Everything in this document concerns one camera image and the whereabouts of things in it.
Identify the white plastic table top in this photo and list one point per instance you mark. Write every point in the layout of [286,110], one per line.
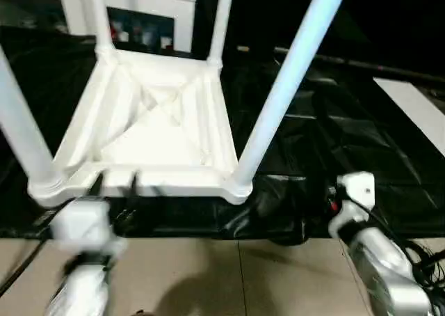
[167,121]

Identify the white plastic table leg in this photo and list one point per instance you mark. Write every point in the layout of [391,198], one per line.
[292,72]
[24,135]
[221,20]
[97,17]

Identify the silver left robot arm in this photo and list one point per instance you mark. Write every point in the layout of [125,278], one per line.
[80,288]

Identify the black work mat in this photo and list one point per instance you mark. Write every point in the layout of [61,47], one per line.
[334,142]

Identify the white flat board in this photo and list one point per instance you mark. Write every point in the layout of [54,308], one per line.
[414,107]

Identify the dark metal rod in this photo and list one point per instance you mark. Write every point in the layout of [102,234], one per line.
[348,60]

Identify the red bottle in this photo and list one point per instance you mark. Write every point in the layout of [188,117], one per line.
[115,34]

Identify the small yellow tag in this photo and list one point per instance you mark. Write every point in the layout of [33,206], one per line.
[242,49]

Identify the white glass-door cabinet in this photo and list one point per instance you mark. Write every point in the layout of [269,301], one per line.
[182,17]

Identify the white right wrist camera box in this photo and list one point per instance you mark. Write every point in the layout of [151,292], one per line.
[356,189]

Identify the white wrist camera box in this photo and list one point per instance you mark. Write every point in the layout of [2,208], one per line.
[356,189]
[80,222]

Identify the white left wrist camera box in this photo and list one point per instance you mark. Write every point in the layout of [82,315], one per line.
[80,222]

